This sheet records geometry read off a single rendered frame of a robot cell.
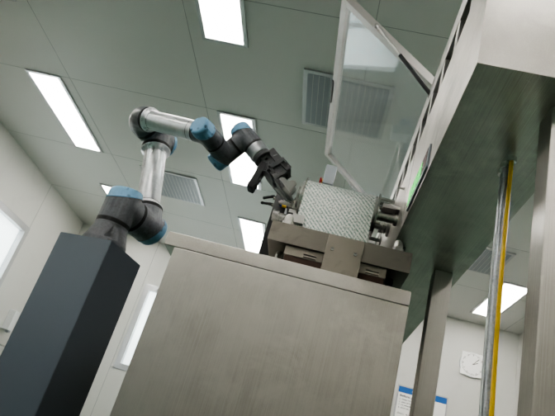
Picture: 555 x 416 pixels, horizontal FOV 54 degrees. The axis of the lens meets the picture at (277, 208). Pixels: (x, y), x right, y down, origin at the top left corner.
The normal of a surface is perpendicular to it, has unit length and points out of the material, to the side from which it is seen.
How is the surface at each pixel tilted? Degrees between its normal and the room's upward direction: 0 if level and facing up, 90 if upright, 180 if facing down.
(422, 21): 180
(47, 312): 90
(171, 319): 90
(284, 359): 90
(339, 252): 90
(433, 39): 180
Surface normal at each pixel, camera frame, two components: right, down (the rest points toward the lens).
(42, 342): -0.24, -0.48
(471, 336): -0.02, -0.44
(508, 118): -0.26, 0.87
